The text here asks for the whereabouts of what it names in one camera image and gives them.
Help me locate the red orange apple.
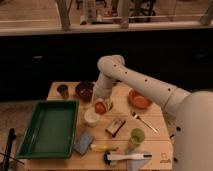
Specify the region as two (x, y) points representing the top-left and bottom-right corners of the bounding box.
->
(95, 102), (106, 115)

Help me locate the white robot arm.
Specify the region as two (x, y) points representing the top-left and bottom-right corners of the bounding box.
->
(93, 55), (213, 171)

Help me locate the white paper cup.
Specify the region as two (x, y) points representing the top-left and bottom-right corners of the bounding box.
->
(84, 108), (100, 127)

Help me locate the dark metal cup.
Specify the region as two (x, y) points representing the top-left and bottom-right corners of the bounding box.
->
(57, 84), (69, 99)

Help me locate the green plastic cup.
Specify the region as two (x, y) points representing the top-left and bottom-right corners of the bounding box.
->
(130, 128), (145, 145)

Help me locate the dark brown bowl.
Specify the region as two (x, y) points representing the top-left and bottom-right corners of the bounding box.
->
(75, 81), (94, 101)

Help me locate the black white eraser block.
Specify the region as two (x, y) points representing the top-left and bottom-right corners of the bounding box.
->
(105, 117), (126, 137)

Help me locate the metal fork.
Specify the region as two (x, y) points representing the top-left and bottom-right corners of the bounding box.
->
(131, 112), (158, 133)

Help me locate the orange plastic bowl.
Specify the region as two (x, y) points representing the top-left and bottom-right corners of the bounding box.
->
(128, 89), (152, 109)

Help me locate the blue sponge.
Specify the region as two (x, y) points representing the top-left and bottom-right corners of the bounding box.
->
(74, 132), (94, 155)

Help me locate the yellow banana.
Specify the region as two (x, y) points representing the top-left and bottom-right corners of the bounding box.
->
(90, 144), (118, 152)

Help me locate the green plastic tray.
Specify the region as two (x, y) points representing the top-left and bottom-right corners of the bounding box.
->
(16, 100), (79, 159)

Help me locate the grey cloth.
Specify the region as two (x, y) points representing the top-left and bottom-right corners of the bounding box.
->
(125, 148), (152, 171)

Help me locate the black stand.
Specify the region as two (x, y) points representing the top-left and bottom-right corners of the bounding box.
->
(0, 128), (23, 171)

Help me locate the white handled brush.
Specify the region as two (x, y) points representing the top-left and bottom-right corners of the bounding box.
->
(104, 152), (152, 165)

